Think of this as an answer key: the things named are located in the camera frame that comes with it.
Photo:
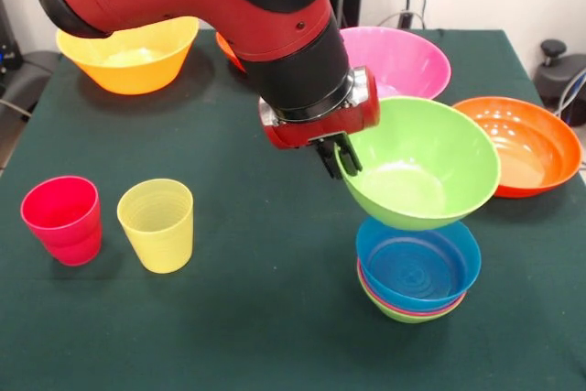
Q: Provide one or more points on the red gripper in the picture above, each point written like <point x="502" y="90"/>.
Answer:
<point x="329" y="127"/>

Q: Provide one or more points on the large green bowl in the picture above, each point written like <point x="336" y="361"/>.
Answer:
<point x="426" y="180"/>

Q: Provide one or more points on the blue bowl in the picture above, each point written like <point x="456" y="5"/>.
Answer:
<point x="412" y="267"/>

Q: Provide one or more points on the small green bowl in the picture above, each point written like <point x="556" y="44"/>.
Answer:
<point x="403" y="318"/>

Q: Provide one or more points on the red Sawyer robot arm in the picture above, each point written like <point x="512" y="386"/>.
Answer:
<point x="206" y="6"/>

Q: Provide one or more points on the large pink bowl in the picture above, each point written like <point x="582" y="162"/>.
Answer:
<point x="403" y="66"/>

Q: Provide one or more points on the orange shallow bowl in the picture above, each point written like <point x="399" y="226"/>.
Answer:
<point x="535" y="153"/>
<point x="229" y="54"/>

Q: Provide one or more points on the black plug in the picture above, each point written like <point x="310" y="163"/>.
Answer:
<point x="405" y="19"/>

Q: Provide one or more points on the yellow cup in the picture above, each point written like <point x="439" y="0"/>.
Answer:
<point x="158" y="235"/>

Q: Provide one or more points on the dark green tablecloth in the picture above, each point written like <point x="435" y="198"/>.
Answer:
<point x="229" y="340"/>

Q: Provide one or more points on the large yellow-orange bowl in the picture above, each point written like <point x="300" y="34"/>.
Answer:
<point x="128" y="70"/>

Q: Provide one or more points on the black round base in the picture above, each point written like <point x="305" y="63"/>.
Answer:
<point x="556" y="82"/>

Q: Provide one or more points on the black knob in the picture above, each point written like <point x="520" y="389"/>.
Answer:
<point x="553" y="50"/>

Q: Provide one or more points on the red cup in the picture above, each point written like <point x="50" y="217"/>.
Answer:
<point x="59" y="208"/>
<point x="75" y="253"/>

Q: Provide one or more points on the dark grey seat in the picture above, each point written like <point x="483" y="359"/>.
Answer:
<point x="27" y="79"/>

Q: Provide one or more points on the black equipment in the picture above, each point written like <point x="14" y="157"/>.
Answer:
<point x="8" y="43"/>

